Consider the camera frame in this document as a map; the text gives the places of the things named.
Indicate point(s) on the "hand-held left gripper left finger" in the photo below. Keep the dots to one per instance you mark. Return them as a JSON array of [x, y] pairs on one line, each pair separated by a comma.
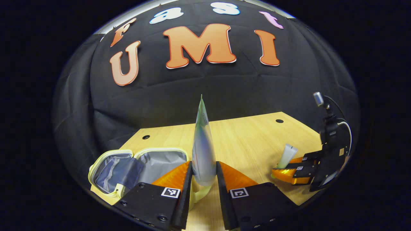
[[185, 199]]

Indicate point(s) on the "large white cream tube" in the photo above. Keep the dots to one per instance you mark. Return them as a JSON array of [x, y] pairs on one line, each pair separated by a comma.
[[204, 150]]

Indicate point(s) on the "pale yellow suitcase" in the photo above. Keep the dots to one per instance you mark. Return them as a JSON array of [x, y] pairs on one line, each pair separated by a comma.
[[160, 163]]

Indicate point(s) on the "black backdrop cloth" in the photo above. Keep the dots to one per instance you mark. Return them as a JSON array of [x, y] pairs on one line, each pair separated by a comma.
[[224, 86]]

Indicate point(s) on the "small cream tube green cap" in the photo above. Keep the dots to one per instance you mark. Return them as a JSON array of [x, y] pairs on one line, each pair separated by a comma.
[[287, 155]]

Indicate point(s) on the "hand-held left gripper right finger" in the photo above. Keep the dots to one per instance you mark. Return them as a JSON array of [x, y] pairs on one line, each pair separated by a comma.
[[224, 205]]

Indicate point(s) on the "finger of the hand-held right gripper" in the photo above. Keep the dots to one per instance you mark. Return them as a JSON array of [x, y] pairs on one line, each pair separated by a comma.
[[310, 158], [305, 173]]

